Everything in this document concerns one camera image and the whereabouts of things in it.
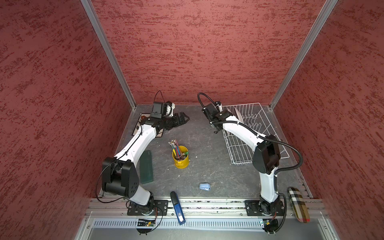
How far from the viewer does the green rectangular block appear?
835mm

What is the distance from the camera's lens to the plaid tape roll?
2.34 ft

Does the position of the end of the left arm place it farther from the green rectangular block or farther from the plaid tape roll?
the plaid tape roll

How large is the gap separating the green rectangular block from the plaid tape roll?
→ 2.54 ft
